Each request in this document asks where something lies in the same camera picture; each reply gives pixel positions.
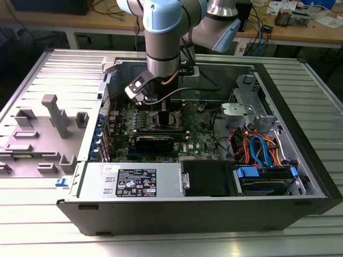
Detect metal socket cover frame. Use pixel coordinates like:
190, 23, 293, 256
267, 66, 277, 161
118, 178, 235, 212
173, 101, 188, 126

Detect CPU socket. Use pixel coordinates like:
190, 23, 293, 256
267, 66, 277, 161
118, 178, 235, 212
151, 110, 176, 129

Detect black graphics card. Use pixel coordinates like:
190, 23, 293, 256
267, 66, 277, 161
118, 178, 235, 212
133, 135, 175, 154

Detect grey case release latch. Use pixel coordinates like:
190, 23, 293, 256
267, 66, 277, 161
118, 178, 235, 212
101, 57, 120, 74

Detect green motherboard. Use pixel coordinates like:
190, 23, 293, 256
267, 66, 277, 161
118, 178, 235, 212
107, 100, 223, 164

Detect silver drive cage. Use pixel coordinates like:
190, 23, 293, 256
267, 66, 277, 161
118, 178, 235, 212
229, 74, 270, 108

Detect silver power supply unit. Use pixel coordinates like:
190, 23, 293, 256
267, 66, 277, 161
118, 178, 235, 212
77, 162, 186, 199

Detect black desktop box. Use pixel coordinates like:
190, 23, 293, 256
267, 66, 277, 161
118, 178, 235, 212
235, 0, 253, 33

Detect hard disk in blue carrier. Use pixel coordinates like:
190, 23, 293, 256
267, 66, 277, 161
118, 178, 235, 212
233, 164, 300, 198

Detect black open PC case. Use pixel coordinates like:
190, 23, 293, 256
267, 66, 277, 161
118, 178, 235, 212
56, 56, 343, 237

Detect grey parts rack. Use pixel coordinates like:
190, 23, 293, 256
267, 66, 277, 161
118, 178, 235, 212
0, 93, 91, 179

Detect black monitor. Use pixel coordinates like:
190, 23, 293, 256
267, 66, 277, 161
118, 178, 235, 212
12, 0, 94, 16

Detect copper heatsink cooler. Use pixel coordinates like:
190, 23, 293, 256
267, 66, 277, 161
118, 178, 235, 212
275, 7, 293, 27

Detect white printed cards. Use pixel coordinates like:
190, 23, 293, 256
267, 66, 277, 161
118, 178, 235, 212
266, 1, 305, 14

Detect wooden workbench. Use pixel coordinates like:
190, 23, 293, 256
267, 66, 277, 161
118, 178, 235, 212
0, 0, 343, 50

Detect silver electronic device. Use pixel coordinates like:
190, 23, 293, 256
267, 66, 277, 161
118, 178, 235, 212
291, 10, 311, 27

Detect white paper sheets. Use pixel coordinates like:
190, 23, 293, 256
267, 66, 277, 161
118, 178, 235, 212
314, 16, 343, 29

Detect bracket-mounted white wrist camera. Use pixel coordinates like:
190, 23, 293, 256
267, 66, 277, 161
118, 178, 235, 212
124, 70, 150, 105

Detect robot camera cable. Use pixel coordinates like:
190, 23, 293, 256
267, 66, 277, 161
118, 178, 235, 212
143, 87, 219, 105

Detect small white wrist camera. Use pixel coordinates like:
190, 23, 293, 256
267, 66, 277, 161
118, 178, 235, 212
183, 66, 201, 84

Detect black cable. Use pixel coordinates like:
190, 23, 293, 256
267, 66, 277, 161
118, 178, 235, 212
211, 108, 236, 163

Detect silver metal bracket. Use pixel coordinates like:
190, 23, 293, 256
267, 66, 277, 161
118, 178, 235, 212
220, 102, 255, 126

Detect blue flat wire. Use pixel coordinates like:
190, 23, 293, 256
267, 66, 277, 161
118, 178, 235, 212
250, 135, 273, 168

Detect orange wire bundle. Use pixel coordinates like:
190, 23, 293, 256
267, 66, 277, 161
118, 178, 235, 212
229, 128, 282, 167

